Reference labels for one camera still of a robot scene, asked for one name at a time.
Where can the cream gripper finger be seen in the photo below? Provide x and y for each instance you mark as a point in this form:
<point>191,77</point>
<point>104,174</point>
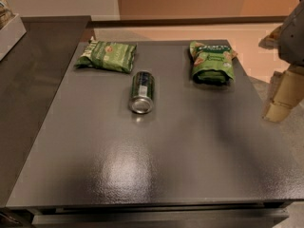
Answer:
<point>285,92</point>
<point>271,40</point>

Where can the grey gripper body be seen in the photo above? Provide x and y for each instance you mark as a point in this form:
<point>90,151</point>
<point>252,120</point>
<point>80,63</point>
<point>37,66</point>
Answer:
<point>293,38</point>

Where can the green soda can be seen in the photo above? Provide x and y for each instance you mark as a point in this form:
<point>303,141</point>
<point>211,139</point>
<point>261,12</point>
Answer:
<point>141,99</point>

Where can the green snack bag right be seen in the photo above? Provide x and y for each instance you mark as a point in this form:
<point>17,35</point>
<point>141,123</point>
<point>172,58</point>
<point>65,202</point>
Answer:
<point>212,64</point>

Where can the green chip bag left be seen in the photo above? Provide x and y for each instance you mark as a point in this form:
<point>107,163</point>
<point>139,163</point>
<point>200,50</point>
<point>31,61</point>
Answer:
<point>108,56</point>

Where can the white box at left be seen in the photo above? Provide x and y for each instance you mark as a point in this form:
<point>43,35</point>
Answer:
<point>12,28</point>

